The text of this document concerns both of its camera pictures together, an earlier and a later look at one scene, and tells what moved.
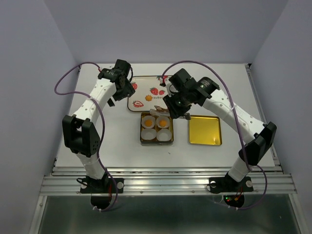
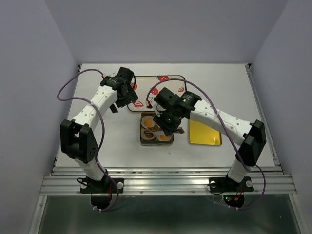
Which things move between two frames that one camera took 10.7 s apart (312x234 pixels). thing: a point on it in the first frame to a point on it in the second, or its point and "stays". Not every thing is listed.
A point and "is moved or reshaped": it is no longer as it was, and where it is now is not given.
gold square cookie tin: (156, 130) stays
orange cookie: (163, 110) is moved or reshaped
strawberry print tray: (148, 93) stays
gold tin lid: (204, 130) stays
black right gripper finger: (187, 116) to (180, 130)
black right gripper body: (177, 103) to (167, 121)
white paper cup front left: (148, 133) stays
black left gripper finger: (110, 103) to (113, 108)
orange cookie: (148, 98) to (148, 134)
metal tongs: (159, 111) is moved or reshaped
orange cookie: (148, 123) stays
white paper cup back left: (148, 121) stays
